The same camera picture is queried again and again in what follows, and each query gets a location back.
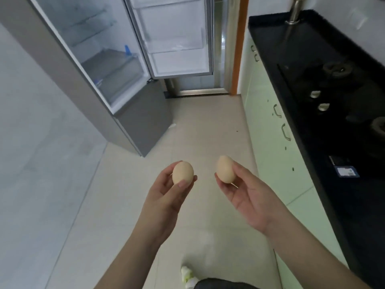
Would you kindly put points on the person's dark trouser leg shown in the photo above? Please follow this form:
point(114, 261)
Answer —
point(222, 284)

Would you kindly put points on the open refrigerator door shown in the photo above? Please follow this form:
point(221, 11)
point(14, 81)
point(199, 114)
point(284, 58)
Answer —
point(177, 36)

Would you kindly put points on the beige egg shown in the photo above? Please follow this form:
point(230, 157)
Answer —
point(182, 173)
point(225, 169)

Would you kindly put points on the small blue clip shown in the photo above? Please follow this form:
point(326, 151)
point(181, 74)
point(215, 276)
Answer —
point(127, 50)

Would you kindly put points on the clear refrigerator drawer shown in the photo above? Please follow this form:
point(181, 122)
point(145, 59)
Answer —
point(117, 75)

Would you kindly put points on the person's right forearm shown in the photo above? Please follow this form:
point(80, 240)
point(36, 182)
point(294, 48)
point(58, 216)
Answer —
point(306, 255)

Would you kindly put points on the black stove burner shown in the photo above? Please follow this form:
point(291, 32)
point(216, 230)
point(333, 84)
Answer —
point(338, 69)
point(379, 126)

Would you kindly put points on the person's left thumb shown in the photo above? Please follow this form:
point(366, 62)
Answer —
point(184, 191)

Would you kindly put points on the person's right hand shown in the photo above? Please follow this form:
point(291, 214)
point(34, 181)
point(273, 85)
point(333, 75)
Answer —
point(255, 201)

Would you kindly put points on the grey refrigerator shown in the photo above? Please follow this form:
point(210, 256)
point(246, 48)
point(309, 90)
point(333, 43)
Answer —
point(60, 66)

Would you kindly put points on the white green shoe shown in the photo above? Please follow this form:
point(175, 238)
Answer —
point(187, 275)

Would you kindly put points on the white wall socket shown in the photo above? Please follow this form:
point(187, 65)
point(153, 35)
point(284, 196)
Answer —
point(358, 19)

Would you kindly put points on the light green kitchen cabinet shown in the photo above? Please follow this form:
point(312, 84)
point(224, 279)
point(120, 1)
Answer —
point(270, 153)

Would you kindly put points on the glass refrigerator shelf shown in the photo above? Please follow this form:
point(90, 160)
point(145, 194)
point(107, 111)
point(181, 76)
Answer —
point(87, 25)

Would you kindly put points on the person's left hand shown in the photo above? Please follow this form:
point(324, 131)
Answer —
point(161, 204)

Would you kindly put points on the silver faucet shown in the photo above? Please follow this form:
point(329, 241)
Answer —
point(294, 11)

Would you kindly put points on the person's right thumb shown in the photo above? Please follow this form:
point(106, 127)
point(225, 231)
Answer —
point(244, 173)

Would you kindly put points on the orange door frame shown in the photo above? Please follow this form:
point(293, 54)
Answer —
point(239, 48)

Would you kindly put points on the person's left forearm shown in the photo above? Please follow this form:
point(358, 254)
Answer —
point(129, 264)

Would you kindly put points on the silver stove knob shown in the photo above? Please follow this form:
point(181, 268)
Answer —
point(323, 107)
point(315, 94)

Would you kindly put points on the clear door bin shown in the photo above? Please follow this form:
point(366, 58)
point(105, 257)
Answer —
point(174, 42)

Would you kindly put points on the black gas stove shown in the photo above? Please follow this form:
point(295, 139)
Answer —
point(340, 117)

